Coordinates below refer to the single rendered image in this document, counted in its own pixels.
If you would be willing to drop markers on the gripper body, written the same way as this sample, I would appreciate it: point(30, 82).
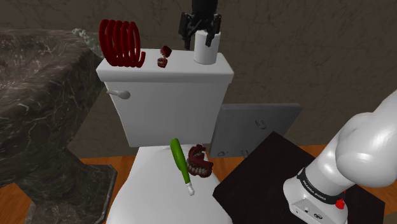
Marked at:
point(204, 9)

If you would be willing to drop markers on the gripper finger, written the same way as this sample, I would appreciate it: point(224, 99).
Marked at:
point(187, 29)
point(214, 29)

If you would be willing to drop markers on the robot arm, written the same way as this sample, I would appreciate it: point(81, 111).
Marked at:
point(350, 152)

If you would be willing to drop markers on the white paper roll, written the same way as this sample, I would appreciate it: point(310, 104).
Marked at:
point(203, 51)

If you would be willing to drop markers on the small red dentures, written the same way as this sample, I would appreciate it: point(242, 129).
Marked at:
point(165, 52)

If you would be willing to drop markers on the red spiral coil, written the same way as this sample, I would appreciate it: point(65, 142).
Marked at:
point(119, 43)

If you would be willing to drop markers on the white toilet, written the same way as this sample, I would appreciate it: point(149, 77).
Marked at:
point(167, 111)

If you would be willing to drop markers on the pale green speckled object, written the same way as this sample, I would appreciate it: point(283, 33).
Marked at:
point(91, 40)

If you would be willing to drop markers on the grey flat panel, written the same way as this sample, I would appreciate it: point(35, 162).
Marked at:
point(245, 130)

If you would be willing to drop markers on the large dark red dentures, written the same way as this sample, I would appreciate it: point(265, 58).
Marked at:
point(200, 164)

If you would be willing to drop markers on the dark marble washstand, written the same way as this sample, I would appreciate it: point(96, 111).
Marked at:
point(37, 102)

